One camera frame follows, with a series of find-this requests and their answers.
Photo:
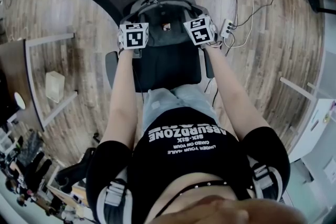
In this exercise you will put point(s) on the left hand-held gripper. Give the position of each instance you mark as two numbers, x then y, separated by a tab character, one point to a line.
134	38

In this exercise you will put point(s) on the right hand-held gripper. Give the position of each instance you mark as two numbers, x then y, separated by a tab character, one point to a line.
200	32

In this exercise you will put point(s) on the black office chair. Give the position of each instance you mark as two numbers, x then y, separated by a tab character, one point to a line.
157	34

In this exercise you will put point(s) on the grey backpack bag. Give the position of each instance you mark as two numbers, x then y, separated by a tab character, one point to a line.
163	15

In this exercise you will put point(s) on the person's right forearm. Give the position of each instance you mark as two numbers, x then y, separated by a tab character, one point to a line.
231	97

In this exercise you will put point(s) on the person's left forearm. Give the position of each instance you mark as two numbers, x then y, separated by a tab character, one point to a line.
121	97

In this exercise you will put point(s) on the black chair with clothes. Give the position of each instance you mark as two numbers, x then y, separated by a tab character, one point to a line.
73	173

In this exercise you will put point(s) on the white power strip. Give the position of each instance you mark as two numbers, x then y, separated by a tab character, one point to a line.
226	29

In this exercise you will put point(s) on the person's light denim shorts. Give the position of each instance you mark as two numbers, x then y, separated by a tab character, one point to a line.
173	105

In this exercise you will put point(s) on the translucent white box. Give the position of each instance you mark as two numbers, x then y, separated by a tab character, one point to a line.
54	86

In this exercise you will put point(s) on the white round lamp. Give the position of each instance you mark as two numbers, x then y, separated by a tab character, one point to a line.
19	100

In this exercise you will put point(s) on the person's black printed t-shirt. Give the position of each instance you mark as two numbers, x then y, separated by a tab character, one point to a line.
189	162

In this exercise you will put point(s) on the white cabinet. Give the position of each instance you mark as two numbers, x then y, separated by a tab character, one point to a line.
315	128

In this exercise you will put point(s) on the wooden desk with white frame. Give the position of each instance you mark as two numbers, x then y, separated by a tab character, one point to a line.
29	78

